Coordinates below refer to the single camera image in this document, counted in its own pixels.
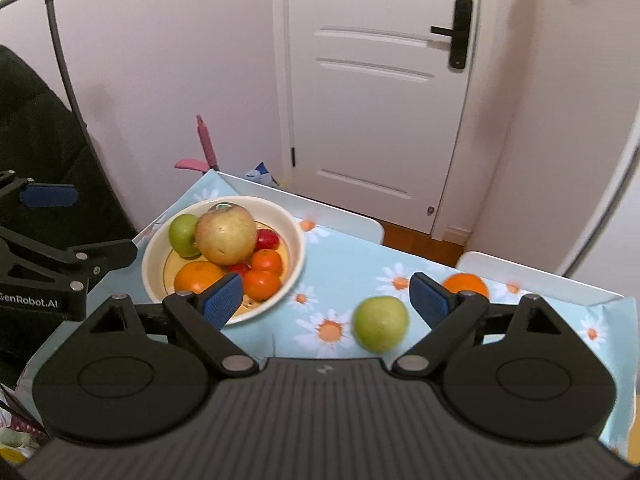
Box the green apple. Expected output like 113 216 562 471
353 295 410 353
168 213 201 260

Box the large yellowish russet apple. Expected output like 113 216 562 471
194 202 259 266

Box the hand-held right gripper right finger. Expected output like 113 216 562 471
391 272 568 376

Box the white panelled door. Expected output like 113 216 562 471
271 0 484 237

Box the black door lock handle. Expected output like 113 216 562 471
430 0 474 70

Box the white chair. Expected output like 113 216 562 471
214 170 385 246
455 251 624 307

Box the black curved metal rod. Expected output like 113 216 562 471
0 0 122 223

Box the blue white packet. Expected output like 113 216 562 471
244 162 281 189

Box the black fabric seat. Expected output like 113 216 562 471
0 44 139 376

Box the medium orange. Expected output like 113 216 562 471
173 260 226 295

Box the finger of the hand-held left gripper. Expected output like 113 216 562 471
0 170 79 210
0 225 139 294

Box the colourful fabric pile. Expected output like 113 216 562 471
0 384 49 467

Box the small mandarin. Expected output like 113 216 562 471
243 270 282 302
250 248 284 277

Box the large orange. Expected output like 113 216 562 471
442 272 490 302

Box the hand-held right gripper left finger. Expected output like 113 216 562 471
86 273 260 377

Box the cream cartoon print bowl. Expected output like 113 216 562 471
141 195 306 325

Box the blue daisy print tablecloth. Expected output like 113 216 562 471
16 170 640 462

